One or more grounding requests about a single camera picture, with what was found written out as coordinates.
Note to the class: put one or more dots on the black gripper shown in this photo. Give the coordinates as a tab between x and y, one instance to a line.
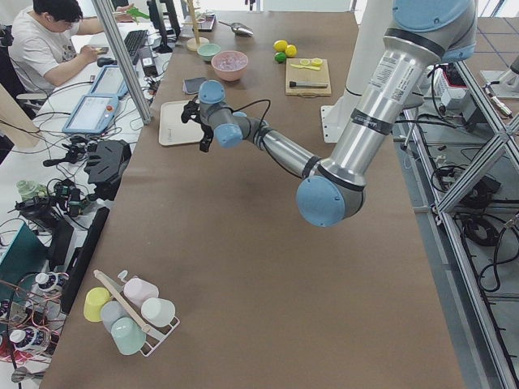
204	130

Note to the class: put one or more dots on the wooden cutting board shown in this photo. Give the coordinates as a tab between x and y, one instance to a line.
293	74

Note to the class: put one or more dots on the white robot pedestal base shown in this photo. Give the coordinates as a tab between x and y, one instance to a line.
348	101

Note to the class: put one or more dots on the pink bowl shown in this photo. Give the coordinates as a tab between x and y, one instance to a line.
233	75

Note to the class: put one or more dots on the folded grey cloth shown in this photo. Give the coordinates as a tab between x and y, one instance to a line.
191	86

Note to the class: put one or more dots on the aluminium frame post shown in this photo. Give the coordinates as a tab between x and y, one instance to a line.
107	20

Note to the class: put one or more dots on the mint green bowl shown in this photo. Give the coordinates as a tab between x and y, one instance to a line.
208	51

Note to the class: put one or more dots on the wooden cup tree stand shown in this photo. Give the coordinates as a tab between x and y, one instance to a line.
197	40

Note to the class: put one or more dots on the clear ice cubes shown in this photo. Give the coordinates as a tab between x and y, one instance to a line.
230	62

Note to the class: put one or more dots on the blue teach pendant near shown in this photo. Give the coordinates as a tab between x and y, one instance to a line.
92	115

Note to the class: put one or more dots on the yellow lemon near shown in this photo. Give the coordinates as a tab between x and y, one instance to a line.
291	51

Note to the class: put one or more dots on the cream rabbit serving tray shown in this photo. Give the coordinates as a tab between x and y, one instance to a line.
172	131

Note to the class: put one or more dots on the white wire cup rack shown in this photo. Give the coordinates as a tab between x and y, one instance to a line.
155	336

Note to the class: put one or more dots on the white cup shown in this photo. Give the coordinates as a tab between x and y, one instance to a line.
158	311

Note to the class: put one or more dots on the green lime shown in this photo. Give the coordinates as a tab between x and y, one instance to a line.
280	57

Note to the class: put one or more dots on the yellow plastic knife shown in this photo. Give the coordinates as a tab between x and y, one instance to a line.
306	67

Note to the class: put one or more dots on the mint cup on rack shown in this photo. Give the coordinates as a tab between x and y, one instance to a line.
128	336

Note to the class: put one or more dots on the metal ice scoop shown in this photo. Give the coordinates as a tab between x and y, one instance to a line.
238	29

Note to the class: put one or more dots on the person in white shirt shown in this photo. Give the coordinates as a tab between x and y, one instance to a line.
42	52

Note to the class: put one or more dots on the yellow lemon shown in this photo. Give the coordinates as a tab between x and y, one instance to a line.
291	51
280	46

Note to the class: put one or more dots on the grey cup on rack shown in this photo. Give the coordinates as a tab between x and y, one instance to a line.
111	312

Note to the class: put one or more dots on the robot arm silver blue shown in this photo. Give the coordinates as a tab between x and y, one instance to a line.
400	40

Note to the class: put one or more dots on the yellow lemon far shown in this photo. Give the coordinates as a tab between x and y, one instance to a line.
280	46

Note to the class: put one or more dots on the blue teach pendant far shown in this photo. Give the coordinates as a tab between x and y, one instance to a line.
110	81

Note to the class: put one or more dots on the blue teach pendant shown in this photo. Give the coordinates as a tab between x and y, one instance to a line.
110	81
92	115

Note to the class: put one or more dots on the black gripper part on desk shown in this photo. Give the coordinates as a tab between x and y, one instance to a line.
107	160

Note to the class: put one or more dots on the yellow cup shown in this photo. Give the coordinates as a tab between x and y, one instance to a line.
95	299

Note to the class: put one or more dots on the black keyboard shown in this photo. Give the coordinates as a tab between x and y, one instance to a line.
135	40

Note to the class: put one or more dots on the pink cup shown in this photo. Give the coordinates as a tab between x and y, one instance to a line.
137	291

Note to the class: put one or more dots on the steel muddler black tip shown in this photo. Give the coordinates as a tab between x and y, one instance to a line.
300	84

